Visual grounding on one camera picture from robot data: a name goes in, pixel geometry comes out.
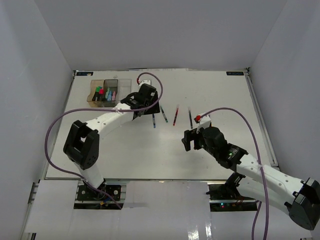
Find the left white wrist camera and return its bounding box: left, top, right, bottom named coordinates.
left=137, top=79, right=152, bottom=87

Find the right blue table label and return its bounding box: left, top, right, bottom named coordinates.
left=226, top=71, right=244, bottom=76

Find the red pen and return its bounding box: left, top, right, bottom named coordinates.
left=172, top=104, right=180, bottom=126

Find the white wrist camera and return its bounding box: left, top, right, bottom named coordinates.
left=194, top=115, right=212, bottom=134
left=137, top=79, right=152, bottom=87

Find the green pen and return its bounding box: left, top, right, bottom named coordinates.
left=159, top=105, right=169, bottom=123

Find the green cap black highlighter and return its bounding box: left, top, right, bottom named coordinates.
left=92, top=86, right=100, bottom=102

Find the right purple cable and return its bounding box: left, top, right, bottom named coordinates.
left=198, top=107, right=271, bottom=240

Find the amber transparent container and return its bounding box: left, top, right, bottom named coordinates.
left=87, top=79, right=105, bottom=108

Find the clear transparent container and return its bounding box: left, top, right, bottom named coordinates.
left=116, top=78, right=132, bottom=102

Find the blue pen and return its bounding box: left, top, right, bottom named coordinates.
left=152, top=114, right=156, bottom=129

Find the mint green correction tape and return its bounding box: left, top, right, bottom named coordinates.
left=105, top=87, right=111, bottom=101

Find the pink cap black highlighter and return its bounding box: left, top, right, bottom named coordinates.
left=97, top=88, right=105, bottom=102

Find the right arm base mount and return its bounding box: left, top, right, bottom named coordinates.
left=206, top=172, right=258, bottom=213

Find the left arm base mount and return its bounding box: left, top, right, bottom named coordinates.
left=73, top=183, right=126, bottom=210

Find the black pen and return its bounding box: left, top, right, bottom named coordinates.
left=188, top=106, right=193, bottom=130

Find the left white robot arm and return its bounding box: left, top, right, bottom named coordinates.
left=63, top=80, right=160, bottom=200

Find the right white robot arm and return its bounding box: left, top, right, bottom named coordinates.
left=181, top=126, right=320, bottom=231

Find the blue table label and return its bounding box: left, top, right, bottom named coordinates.
left=226, top=71, right=244, bottom=76
left=76, top=71, right=94, bottom=76

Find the left blue table label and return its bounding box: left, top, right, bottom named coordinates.
left=76, top=71, right=94, bottom=76

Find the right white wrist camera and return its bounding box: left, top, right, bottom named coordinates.
left=194, top=115, right=212, bottom=134

